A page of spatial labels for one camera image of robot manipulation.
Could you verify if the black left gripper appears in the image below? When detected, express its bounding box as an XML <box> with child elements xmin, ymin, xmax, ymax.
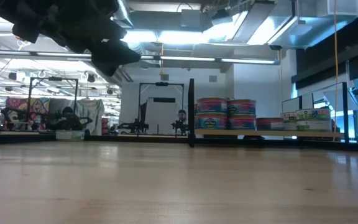
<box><xmin>11</xmin><ymin>6</ymin><xmax>142</xmax><ymax>77</ymax></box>

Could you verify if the wooden shelf board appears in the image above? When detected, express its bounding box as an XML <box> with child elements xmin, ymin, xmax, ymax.
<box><xmin>193</xmin><ymin>129</ymin><xmax>345</xmax><ymax>138</ymax></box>

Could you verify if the grey cloth cover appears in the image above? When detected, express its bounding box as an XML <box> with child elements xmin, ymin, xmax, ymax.
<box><xmin>48</xmin><ymin>98</ymin><xmax>105</xmax><ymax>136</ymax></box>

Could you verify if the person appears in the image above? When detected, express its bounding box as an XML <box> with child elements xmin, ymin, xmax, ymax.
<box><xmin>61</xmin><ymin>106</ymin><xmax>83</xmax><ymax>131</ymax></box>

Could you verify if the long ceiling light fixture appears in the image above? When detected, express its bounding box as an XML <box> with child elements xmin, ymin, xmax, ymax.
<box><xmin>140</xmin><ymin>55</ymin><xmax>278</xmax><ymax>65</ymax></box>

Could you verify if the grey ceiling box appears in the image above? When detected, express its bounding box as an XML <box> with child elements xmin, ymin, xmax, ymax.
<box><xmin>180</xmin><ymin>8</ymin><xmax>204</xmax><ymax>32</ymax></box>

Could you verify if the colourful patchwork quilt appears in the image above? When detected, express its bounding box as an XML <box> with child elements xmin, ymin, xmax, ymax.
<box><xmin>4</xmin><ymin>96</ymin><xmax>51</xmax><ymax>129</ymax></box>

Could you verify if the silver air duct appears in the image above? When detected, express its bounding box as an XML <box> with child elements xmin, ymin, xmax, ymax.
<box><xmin>113</xmin><ymin>0</ymin><xmax>135</xmax><ymax>29</ymax></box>

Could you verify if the black metal rig frame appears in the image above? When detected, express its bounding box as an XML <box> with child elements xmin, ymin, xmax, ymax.
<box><xmin>26</xmin><ymin>76</ymin><xmax>80</xmax><ymax>129</ymax></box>
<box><xmin>138</xmin><ymin>82</ymin><xmax>185</xmax><ymax>125</ymax></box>

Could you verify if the black metal shelf frame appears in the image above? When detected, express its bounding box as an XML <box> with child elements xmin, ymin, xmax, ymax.
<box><xmin>187</xmin><ymin>78</ymin><xmax>350</xmax><ymax>149</ymax></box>

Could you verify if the rectangular silver ceiling duct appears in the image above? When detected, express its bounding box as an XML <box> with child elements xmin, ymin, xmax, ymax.
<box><xmin>228</xmin><ymin>0</ymin><xmax>358</xmax><ymax>50</ymax></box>

